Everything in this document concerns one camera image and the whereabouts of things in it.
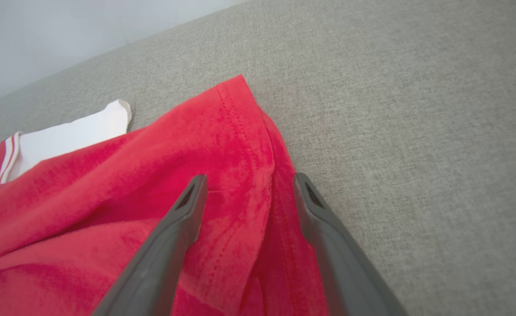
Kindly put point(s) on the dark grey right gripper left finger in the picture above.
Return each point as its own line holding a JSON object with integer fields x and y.
{"x": 161, "y": 254}

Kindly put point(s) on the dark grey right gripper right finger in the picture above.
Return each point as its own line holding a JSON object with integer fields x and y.
{"x": 341, "y": 254}

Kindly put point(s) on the red shorts with white stripe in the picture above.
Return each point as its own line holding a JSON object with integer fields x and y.
{"x": 108, "y": 206}

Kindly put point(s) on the grey fabric sofa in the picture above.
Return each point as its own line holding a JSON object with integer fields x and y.
{"x": 416, "y": 131}

